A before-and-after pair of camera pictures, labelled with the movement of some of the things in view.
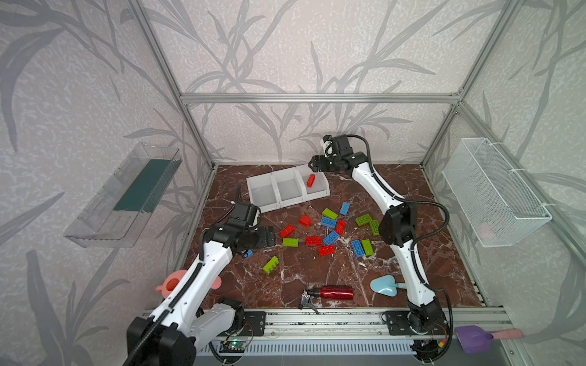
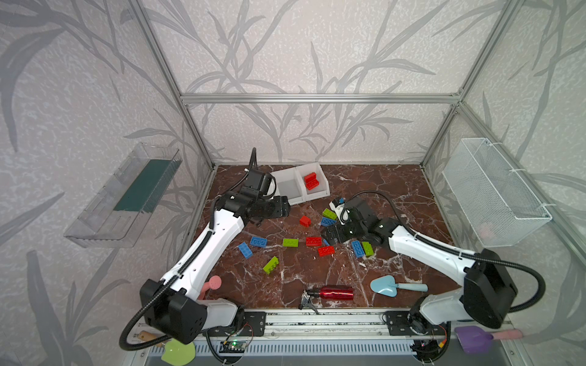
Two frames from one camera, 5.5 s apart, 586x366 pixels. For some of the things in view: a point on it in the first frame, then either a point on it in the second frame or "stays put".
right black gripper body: (320, 163) → (341, 231)
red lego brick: (287, 231) → (310, 182)
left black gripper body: (265, 235) → (271, 207)
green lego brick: (368, 248) stays put
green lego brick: (271, 264) stays put
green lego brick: (291, 242) stays put
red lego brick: (305, 220) stays put
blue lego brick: (249, 253) stays put
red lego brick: (326, 251) stays put
